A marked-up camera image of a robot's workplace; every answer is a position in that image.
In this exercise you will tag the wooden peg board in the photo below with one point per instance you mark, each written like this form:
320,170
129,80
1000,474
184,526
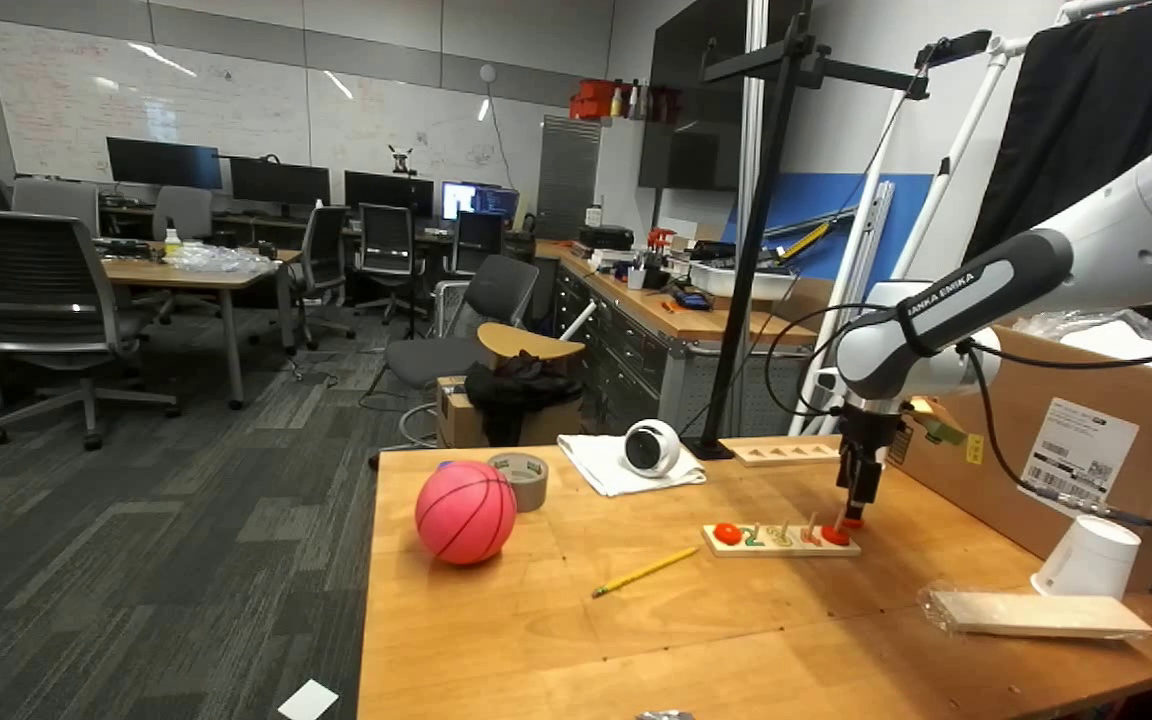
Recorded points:
778,540

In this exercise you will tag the wooden office desk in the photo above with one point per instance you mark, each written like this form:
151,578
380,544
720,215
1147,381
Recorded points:
223,285

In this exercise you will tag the long wooden puzzle board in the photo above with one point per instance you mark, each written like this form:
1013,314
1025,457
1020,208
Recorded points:
783,450

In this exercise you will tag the white paper sheet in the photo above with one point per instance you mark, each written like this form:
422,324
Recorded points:
611,474

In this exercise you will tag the grey tape roll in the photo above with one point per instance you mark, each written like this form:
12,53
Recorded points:
525,476

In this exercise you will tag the grey office chair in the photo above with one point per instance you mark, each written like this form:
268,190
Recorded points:
60,314

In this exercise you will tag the black camera stand pole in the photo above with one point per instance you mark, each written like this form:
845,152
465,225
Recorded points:
773,73

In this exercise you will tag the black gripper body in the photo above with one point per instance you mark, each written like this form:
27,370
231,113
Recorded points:
862,442

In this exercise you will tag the white paper cup far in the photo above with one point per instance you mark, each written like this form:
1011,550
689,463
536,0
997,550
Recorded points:
1093,556

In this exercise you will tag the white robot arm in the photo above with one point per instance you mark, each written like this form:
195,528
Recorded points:
1093,254

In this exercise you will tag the yellow pencil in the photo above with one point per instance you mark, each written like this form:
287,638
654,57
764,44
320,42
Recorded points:
641,575

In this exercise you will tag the white flat wooden board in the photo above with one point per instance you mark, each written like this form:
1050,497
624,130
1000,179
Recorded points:
1013,615

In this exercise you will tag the wrist camera orange green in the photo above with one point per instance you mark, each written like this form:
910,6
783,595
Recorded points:
936,435

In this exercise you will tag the wooden round stool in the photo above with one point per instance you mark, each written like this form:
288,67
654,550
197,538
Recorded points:
518,379

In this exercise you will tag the large cardboard box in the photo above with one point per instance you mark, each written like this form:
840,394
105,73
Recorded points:
1065,431

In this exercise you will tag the pink rubber ball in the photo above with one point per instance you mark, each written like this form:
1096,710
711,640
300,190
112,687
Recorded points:
465,512

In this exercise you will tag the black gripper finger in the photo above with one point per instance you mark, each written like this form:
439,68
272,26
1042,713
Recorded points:
871,489
849,506

